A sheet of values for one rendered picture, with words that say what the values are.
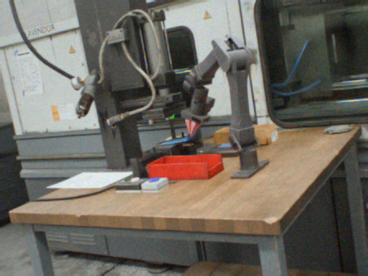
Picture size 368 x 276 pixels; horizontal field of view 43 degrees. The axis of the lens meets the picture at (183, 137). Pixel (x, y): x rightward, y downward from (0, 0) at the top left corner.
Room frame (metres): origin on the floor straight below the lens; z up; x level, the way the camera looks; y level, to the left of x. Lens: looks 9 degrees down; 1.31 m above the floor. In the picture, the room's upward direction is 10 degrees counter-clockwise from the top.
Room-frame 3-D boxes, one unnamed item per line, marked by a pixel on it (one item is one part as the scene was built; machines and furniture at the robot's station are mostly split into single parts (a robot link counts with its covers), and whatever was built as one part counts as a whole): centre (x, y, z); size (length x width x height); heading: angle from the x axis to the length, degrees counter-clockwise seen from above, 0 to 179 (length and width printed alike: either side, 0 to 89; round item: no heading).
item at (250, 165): (1.58, -0.21, 0.94); 0.20 x 0.07 x 0.08; 148
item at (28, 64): (3.33, 0.98, 1.41); 0.25 x 0.01 x 0.33; 55
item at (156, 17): (1.92, 0.05, 1.37); 0.11 x 0.09 x 0.30; 148
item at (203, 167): (1.67, 0.01, 0.93); 0.25 x 0.12 x 0.06; 58
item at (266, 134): (2.07, -0.28, 0.93); 0.25 x 0.13 x 0.08; 58
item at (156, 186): (1.55, 0.12, 0.90); 0.07 x 0.07 x 0.06; 58
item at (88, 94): (1.97, 0.35, 1.25); 0.19 x 0.07 x 0.19; 148
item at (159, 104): (1.95, 0.11, 1.22); 0.26 x 0.18 x 0.30; 58
